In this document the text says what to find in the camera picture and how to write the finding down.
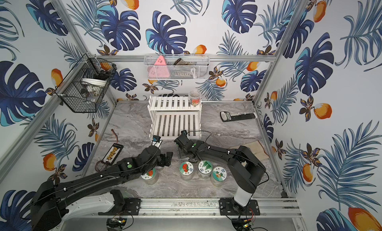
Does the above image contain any pink triangular packet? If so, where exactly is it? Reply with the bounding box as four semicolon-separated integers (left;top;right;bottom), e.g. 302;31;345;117
148;56;170;79

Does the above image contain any white slatted wooden shelf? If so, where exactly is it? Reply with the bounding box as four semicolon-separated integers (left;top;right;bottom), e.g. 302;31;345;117
148;96;202;140

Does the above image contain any jar with tomato lid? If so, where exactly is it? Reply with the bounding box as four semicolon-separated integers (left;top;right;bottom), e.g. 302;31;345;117
141;168;159;185

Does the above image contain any white bowl in basket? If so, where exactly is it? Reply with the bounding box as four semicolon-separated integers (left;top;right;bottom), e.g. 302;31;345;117
81;78;106;89

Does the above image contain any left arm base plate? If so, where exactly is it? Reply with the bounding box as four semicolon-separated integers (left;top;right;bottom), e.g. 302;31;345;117
103;190;142;216

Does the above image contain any white mesh wall basket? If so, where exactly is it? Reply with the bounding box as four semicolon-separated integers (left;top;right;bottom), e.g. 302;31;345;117
144;54;210;80

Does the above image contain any aluminium mounting rail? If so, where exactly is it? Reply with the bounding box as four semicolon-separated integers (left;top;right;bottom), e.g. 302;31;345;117
63;195;302;221

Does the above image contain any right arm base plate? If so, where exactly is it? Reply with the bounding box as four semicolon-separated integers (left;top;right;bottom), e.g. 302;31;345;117
218;198;260;216

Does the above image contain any jar with green tree lid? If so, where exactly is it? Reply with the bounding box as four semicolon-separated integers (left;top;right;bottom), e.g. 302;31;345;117
197;160;213;179

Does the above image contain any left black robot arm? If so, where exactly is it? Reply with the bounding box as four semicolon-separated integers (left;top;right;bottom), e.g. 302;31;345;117
30;145;173;231

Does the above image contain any jar with strawberry lid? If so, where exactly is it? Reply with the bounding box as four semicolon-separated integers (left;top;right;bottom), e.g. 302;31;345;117
179;161;194;181

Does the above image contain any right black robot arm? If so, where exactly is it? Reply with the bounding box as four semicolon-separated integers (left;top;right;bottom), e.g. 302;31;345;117
174;134;266;207

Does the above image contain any clear seed container red label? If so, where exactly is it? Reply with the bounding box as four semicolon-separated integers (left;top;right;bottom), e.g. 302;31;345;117
188;90;201;107

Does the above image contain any jar with pineapple lid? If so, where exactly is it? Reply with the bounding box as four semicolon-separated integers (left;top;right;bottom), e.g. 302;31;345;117
210;166;227;187

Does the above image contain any black wire basket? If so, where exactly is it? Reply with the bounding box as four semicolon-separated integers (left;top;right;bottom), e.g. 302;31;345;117
55;54;117;113

